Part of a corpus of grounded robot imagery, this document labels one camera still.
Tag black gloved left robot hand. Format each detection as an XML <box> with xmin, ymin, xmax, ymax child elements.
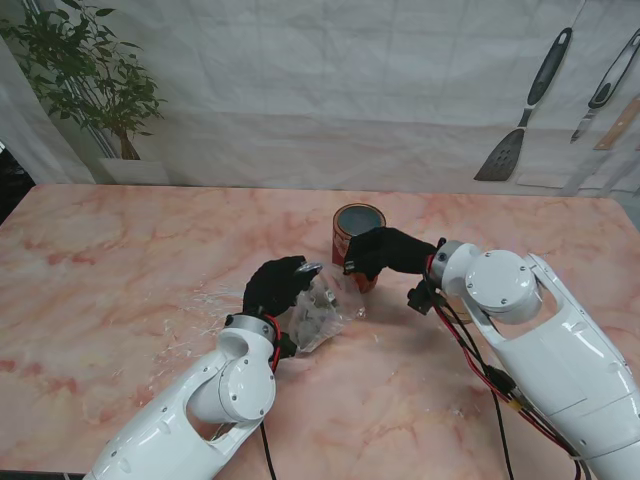
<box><xmin>242</xmin><ymin>255</ymin><xmax>324</xmax><ymax>321</ymax></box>

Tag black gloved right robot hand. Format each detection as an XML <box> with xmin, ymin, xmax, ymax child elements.
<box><xmin>342</xmin><ymin>227</ymin><xmax>437</xmax><ymax>282</ymax></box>

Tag red floral tea tin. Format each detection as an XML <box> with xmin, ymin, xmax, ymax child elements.
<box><xmin>331</xmin><ymin>203</ymin><xmax>387</xmax><ymax>294</ymax></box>

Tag clear plastic tea bag pouch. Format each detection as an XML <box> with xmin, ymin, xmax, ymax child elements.
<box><xmin>288</xmin><ymin>263</ymin><xmax>369</xmax><ymax>357</ymax></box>

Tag printed black slotted spatula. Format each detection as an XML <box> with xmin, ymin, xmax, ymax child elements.
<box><xmin>473</xmin><ymin>27</ymin><xmax>574</xmax><ymax>182</ymax></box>

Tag white printed backdrop cloth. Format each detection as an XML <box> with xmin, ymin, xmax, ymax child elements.
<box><xmin>0</xmin><ymin>0</ymin><xmax>640</xmax><ymax>199</ymax></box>

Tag printed green potted plant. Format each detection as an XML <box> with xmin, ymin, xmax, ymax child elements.
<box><xmin>0</xmin><ymin>0</ymin><xmax>169</xmax><ymax>185</ymax></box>

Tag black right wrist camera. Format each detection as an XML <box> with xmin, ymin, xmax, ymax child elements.
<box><xmin>405</xmin><ymin>279</ymin><xmax>437</xmax><ymax>316</ymax></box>

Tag red black right arm cables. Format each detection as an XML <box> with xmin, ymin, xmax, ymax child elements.
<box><xmin>428</xmin><ymin>287</ymin><xmax>594</xmax><ymax>480</ymax></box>

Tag red black arm cables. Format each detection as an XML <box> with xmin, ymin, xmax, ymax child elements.
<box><xmin>428</xmin><ymin>287</ymin><xmax>594</xmax><ymax>480</ymax></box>
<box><xmin>258</xmin><ymin>314</ymin><xmax>282</xmax><ymax>480</ymax></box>

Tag red black left arm cables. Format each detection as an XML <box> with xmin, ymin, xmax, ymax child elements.
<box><xmin>258</xmin><ymin>314</ymin><xmax>282</xmax><ymax>480</ymax></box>

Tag printed wooden handled knife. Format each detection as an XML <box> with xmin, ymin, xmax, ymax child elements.
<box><xmin>593</xmin><ymin>97</ymin><xmax>640</xmax><ymax>151</ymax></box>

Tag printed black handled peeler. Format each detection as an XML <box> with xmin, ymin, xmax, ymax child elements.
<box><xmin>570</xmin><ymin>32</ymin><xmax>640</xmax><ymax>145</ymax></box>

